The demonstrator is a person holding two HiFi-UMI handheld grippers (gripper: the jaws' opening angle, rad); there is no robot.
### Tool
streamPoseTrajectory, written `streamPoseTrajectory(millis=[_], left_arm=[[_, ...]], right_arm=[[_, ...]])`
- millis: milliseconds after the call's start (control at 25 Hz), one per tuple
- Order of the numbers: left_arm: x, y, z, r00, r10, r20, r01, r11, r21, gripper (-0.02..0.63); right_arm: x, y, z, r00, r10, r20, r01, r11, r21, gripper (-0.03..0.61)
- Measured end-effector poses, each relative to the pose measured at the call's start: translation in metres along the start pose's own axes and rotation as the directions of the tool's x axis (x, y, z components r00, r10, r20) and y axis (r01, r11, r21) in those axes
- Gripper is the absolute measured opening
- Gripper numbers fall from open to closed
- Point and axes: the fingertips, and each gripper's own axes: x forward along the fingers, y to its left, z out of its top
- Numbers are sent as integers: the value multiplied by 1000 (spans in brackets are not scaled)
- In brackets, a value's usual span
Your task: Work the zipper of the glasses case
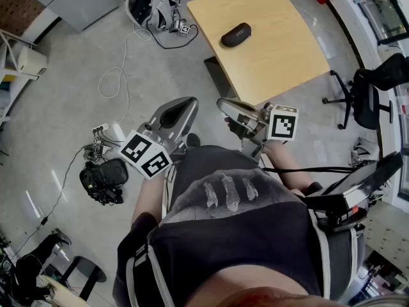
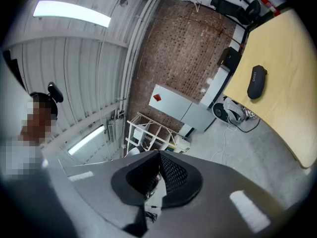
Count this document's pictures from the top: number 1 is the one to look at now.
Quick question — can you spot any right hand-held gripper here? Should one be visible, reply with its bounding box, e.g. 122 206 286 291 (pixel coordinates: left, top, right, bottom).
217 97 299 160

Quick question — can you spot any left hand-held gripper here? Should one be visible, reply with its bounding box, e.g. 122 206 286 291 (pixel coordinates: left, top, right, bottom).
117 96 200 181

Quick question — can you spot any black glasses case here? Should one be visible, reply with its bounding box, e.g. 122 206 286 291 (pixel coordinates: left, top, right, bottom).
220 22 252 49

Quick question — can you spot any person's left forearm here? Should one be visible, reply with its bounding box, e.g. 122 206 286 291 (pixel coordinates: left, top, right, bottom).
130 166 175 233

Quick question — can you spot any person's right forearm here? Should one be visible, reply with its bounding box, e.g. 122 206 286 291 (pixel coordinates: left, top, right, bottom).
263 139 316 193

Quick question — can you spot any white rounded helmet shell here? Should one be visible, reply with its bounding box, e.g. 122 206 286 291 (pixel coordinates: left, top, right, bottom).
125 0 153 28

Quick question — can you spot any person's dark feather-print shirt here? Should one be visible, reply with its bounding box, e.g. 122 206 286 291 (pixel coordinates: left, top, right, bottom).
111 144 367 307

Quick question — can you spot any black office chair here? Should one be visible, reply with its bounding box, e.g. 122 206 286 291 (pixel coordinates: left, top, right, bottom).
321 52 409 130

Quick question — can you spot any grey and white harness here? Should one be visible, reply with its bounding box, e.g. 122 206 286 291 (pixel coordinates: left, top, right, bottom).
350 136 381 168

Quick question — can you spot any black waist-mounted device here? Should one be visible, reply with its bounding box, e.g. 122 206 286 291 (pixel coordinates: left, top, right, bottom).
302 151 404 233

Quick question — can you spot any grey cabinet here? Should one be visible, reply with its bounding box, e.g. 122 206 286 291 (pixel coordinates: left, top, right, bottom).
9 0 120 33

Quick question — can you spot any white box appliance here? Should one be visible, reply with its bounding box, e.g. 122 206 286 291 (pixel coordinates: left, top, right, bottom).
17 45 49 76

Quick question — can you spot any person's chin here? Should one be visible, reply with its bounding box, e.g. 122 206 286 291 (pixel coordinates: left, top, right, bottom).
188 264 323 307

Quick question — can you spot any white metal shelf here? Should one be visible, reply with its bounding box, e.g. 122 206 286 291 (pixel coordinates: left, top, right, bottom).
0 29 39 124

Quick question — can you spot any white perforated cabinet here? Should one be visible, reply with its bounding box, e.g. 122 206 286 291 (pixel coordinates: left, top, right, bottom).
364 200 409 268

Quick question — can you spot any thick black floor cable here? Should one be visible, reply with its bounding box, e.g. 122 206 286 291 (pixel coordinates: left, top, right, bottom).
146 19 199 50

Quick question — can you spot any white floor cable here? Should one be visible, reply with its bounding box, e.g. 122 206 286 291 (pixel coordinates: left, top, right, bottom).
97 27 153 124

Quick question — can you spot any black device cable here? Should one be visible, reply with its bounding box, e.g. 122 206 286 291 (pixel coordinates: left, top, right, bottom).
261 166 355 175

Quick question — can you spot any black bag with cables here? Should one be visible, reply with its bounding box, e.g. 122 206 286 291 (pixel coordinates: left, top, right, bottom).
79 157 129 206

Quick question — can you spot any thin black adapter cable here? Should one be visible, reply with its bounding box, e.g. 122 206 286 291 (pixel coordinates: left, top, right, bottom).
9 145 87 258

